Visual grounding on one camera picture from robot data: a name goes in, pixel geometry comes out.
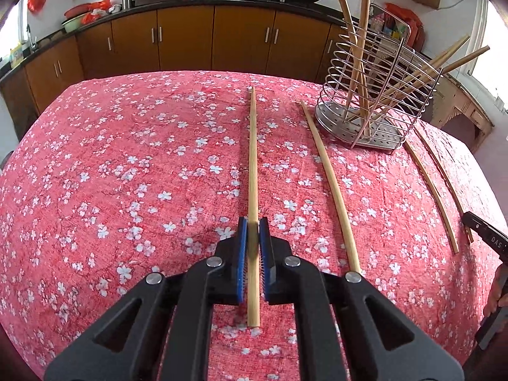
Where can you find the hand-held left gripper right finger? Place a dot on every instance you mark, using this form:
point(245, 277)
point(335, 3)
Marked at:
point(266, 262)

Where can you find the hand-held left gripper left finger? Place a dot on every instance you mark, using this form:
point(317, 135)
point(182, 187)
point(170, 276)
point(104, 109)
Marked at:
point(241, 262)

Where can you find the wooden chopstick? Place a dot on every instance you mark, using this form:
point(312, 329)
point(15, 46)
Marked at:
point(448, 182)
point(329, 174)
point(342, 0)
point(363, 8)
point(252, 147)
point(452, 49)
point(430, 190)
point(468, 58)

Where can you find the person's right hand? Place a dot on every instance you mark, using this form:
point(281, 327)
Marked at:
point(499, 289)

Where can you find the cream wooden side table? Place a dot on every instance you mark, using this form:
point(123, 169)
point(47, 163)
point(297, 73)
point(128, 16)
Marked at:
point(464, 103)

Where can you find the red floral tablecloth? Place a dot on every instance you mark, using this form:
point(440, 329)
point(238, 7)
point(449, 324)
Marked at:
point(119, 166)

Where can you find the large bright window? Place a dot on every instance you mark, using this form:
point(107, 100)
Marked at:
point(492, 39)

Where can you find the large red bag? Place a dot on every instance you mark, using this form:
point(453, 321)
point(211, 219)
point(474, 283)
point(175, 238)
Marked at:
point(408, 20)

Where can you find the colourful small boxes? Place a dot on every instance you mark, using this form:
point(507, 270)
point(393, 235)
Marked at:
point(387, 26)

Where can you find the brown base cabinets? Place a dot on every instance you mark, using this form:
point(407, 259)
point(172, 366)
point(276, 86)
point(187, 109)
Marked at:
point(178, 39)

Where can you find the black kitchen countertop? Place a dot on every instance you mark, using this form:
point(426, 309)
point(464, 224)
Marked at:
point(166, 4)

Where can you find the steel cup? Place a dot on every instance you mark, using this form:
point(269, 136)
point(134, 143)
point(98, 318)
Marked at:
point(127, 1)

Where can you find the green basin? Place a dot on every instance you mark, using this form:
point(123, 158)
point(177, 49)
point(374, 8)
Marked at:
point(75, 24)

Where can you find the red basin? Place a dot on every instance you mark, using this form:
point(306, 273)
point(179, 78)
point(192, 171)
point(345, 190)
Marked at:
point(75, 10)

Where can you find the yellow detergent bottle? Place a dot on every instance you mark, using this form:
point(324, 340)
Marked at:
point(16, 57)

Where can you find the kitchen faucet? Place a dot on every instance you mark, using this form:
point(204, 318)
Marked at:
point(29, 37)

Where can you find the small sliding window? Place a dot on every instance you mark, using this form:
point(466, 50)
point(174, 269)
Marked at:
point(16, 27)

